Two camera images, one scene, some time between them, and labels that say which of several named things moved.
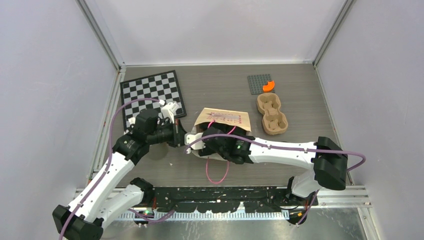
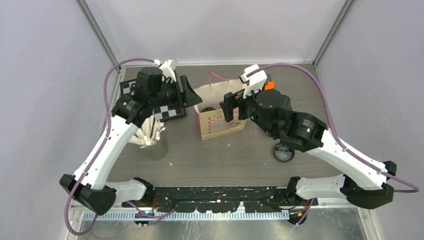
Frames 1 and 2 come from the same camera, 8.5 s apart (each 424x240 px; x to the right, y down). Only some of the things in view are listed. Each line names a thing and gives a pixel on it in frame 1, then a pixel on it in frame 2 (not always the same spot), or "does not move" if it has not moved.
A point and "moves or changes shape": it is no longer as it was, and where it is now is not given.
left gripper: (178, 132) → (190, 97)
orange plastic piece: (269, 86) does not move
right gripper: (208, 150) → (231, 100)
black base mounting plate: (226, 200) does not move
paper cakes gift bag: (237, 118) moves or changes shape
